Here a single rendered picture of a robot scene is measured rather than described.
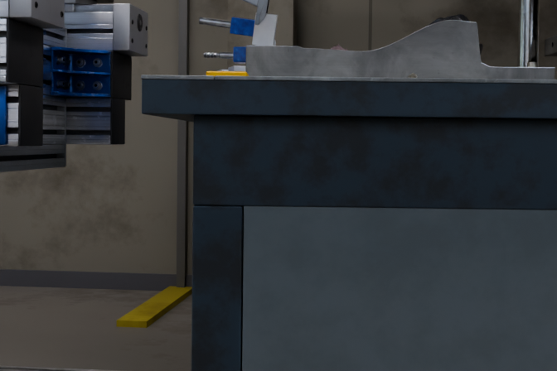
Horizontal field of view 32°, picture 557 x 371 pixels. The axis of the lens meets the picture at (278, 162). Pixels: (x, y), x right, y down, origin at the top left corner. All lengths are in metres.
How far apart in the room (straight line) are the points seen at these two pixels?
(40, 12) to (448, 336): 0.76
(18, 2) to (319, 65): 0.49
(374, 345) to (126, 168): 3.76
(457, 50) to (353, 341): 0.72
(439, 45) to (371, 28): 2.95
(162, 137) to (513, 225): 3.74
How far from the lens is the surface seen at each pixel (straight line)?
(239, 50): 1.74
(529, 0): 2.94
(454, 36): 1.59
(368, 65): 1.57
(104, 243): 4.74
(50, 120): 1.81
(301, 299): 0.97
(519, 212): 0.98
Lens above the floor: 0.74
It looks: 1 degrees down
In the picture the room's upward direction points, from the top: 1 degrees clockwise
